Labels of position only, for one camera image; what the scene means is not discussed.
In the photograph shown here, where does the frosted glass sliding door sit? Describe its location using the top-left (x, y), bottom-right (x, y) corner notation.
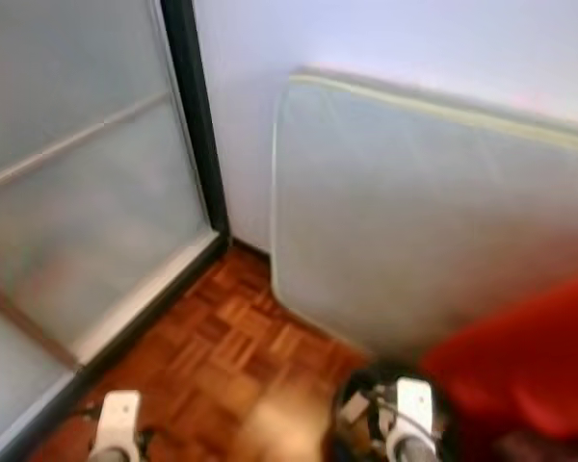
top-left (0, 0), bottom-right (218, 462)

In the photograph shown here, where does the grey mattress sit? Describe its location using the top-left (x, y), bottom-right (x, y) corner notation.
top-left (270, 65), bottom-right (578, 362)

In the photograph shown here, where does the red sofa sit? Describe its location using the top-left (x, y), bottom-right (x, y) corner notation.
top-left (419, 274), bottom-right (578, 453)

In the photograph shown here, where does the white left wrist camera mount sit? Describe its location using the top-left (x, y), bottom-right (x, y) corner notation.
top-left (93, 390), bottom-right (144, 462)

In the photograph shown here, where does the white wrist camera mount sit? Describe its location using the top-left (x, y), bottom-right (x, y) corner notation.
top-left (393, 377), bottom-right (436, 444)
top-left (93, 390), bottom-right (144, 462)

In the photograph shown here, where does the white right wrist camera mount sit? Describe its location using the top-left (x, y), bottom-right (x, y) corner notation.
top-left (393, 377), bottom-right (436, 444)

